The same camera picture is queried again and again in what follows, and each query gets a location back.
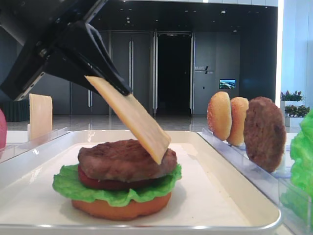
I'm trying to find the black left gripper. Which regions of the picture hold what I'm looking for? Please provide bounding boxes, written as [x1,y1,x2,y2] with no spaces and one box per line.
[0,0,132,100]

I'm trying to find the cheese slice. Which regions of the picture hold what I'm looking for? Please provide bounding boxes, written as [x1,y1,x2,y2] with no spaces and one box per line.
[86,76,171,164]
[29,94,53,140]

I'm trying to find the upright cheese slice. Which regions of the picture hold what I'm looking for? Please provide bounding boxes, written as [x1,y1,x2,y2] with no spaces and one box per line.
[29,94,53,140]

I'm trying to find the red tomato slice in holder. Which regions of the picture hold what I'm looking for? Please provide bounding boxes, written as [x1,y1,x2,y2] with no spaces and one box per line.
[0,110,7,148]

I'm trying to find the meat patty on tray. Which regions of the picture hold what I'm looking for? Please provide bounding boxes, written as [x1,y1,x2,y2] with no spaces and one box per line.
[78,139,178,182]

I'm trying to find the lettuce leaf on tray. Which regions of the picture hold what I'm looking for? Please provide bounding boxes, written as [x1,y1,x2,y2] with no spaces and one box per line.
[52,164,182,207]

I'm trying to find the tomato slice on tray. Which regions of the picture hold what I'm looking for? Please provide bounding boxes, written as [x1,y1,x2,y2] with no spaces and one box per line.
[78,165,157,190]

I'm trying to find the upright meat patty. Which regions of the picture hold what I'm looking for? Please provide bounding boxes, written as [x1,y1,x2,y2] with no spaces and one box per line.
[244,96,286,173]

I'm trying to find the upright green lettuce leaf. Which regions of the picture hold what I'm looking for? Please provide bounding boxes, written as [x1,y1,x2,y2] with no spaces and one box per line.
[281,111,313,219]

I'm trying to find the dark double door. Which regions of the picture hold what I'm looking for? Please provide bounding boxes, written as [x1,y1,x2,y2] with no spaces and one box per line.
[70,31,152,115]

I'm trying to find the sesame top bun upright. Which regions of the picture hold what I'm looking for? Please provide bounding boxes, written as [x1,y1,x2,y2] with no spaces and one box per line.
[207,92,232,141]

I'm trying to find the bottom bun on tray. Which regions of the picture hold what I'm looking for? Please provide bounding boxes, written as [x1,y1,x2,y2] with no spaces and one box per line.
[71,193,172,221]

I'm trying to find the white rectangular tray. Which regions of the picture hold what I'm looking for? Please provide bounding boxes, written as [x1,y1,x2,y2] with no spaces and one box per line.
[0,130,282,235]

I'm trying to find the upper flower planter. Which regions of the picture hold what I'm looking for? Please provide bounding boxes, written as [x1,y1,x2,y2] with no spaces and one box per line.
[280,91,305,117]

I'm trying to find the flower planter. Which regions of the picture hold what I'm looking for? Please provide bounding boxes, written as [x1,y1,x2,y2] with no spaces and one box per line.
[285,105,310,127]
[280,91,305,117]

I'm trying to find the lower flower planter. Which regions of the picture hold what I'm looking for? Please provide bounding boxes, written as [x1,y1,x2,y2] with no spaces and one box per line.
[285,105,310,127]

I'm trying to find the left clear acrylic rail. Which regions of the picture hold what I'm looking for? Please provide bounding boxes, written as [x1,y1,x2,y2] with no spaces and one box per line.
[0,127,70,163]

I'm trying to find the clear acrylic rail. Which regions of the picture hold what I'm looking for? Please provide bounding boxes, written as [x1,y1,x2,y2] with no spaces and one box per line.
[0,127,70,163]
[199,128,313,235]

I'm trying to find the wall monitor screen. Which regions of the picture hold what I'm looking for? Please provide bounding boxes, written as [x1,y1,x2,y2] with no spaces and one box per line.
[219,79,236,90]

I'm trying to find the right clear acrylic rail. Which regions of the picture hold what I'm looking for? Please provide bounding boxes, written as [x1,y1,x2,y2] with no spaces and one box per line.
[199,128,313,235]

